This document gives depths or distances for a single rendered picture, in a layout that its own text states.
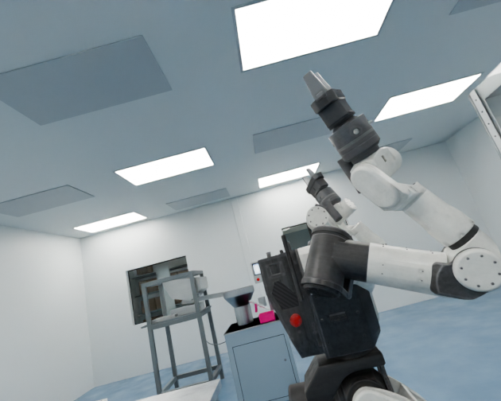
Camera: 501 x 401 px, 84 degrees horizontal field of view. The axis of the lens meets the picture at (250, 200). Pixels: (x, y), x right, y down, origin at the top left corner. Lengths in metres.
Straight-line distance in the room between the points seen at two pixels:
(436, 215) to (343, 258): 0.20
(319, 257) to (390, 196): 0.20
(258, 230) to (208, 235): 1.04
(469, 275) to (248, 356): 2.66
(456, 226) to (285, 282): 0.43
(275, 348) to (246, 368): 0.34
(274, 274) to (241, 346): 2.31
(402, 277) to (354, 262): 0.10
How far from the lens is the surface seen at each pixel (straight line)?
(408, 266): 0.66
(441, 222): 0.66
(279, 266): 0.83
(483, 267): 0.66
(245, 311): 3.29
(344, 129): 0.64
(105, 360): 6.79
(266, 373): 3.16
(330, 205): 1.20
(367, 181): 0.64
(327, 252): 0.67
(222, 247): 5.84
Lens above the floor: 1.25
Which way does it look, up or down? 15 degrees up
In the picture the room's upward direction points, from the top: 15 degrees counter-clockwise
